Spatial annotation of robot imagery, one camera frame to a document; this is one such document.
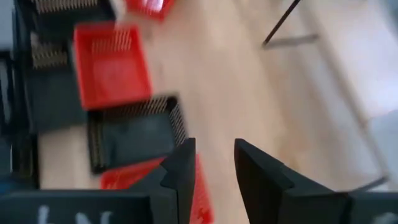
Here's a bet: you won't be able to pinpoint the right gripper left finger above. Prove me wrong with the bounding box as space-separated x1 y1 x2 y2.
129 138 197 224

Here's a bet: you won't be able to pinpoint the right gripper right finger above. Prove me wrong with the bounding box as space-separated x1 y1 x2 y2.
234 138 354 224

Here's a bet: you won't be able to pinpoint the black slotted plastic basket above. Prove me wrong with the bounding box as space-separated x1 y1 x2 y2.
12 0 116 35
26 30 90 133
86 94 190 175

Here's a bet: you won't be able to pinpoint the wooden shelf black metal legs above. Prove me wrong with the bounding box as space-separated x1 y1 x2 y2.
262 0 303 50

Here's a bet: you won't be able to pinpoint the red slotted plastic basket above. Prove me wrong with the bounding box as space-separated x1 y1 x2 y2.
124 0 175 22
73 23 154 112
99 154 215 224

